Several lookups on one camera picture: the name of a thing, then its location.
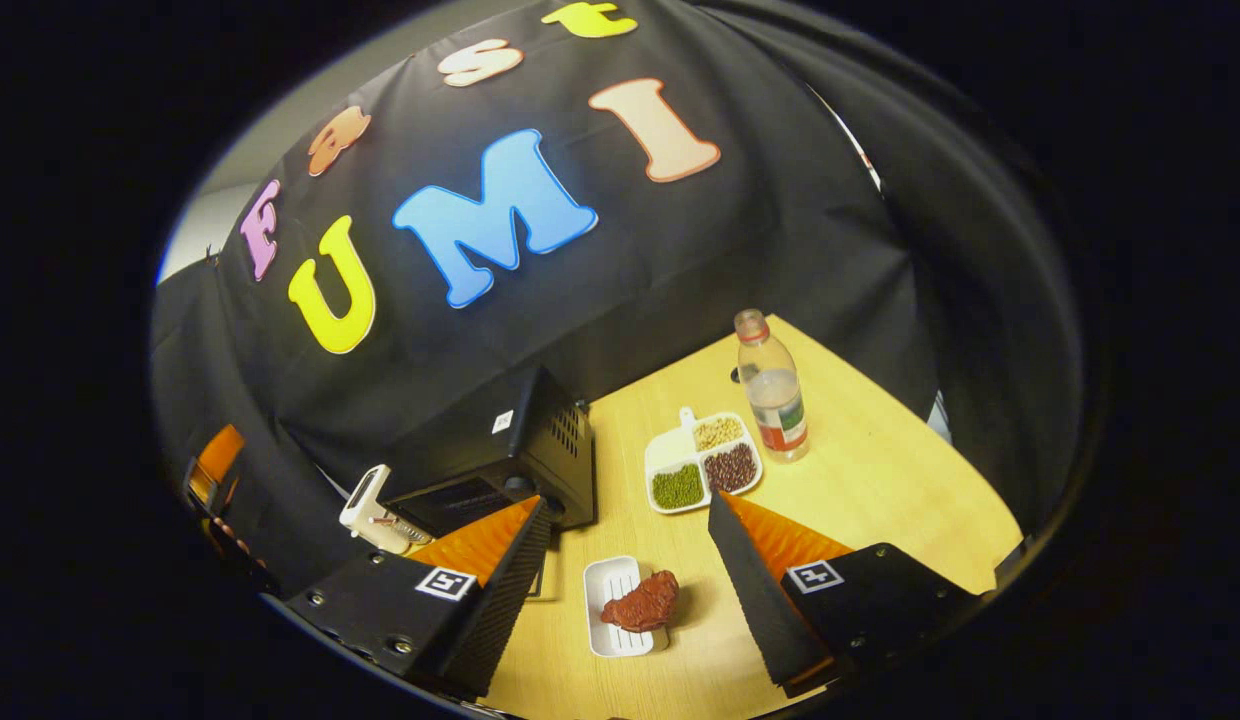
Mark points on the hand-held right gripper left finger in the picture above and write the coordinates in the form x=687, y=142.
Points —
x=510, y=610

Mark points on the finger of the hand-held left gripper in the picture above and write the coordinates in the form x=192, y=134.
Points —
x=218, y=460

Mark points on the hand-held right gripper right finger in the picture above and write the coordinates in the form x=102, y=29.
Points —
x=760, y=610

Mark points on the red meat piece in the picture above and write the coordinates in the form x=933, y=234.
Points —
x=642, y=603

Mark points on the black electric oven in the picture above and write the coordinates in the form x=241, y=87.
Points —
x=540, y=450

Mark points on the white rectangular plate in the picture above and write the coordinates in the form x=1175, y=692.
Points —
x=605, y=590

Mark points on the dark red beans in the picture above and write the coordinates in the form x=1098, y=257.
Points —
x=731, y=467

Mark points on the green mung beans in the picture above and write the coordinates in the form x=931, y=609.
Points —
x=678, y=487

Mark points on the pale soybeans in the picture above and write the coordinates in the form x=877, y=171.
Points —
x=718, y=433

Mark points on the white divided dish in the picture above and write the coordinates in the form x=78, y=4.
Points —
x=670, y=450

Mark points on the clear plastic water bottle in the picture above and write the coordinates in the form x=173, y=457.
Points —
x=775, y=400

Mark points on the black backdrop cloth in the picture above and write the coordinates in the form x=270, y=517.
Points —
x=580, y=300

